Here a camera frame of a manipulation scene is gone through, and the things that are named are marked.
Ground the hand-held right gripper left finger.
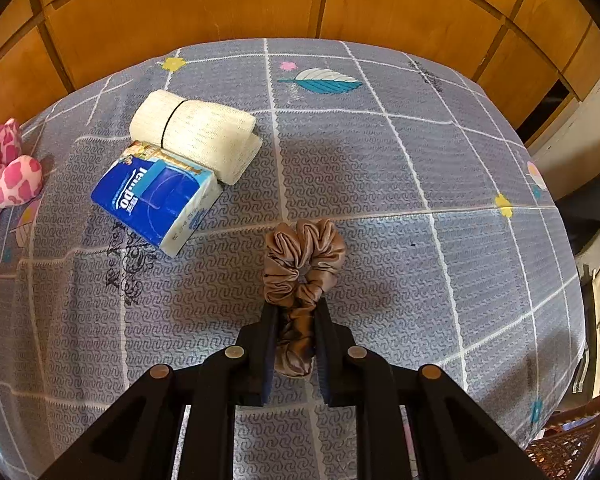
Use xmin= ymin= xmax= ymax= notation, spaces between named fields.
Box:
xmin=40 ymin=302 xmax=282 ymax=480

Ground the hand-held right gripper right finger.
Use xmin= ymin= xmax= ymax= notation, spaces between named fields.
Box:
xmin=314 ymin=305 xmax=548 ymax=480

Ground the brown satin scrunchie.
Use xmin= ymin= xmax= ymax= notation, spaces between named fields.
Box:
xmin=261 ymin=219 xmax=347 ymax=377

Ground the blue tissue pack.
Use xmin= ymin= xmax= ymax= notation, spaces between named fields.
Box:
xmin=91 ymin=141 xmax=224 ymax=260

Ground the white towel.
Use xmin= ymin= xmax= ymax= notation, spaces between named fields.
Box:
xmin=129 ymin=89 xmax=264 ymax=186

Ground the grey checked bed sheet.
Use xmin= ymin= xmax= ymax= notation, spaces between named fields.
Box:
xmin=0 ymin=37 xmax=589 ymax=480

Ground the brown mesh basket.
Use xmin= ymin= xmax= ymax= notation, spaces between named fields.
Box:
xmin=524 ymin=399 xmax=600 ymax=480

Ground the pink spotted plush toy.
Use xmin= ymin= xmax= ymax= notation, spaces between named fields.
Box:
xmin=0 ymin=118 xmax=45 ymax=232

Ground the white cabinet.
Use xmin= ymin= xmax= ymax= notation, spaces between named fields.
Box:
xmin=525 ymin=57 xmax=600 ymax=202

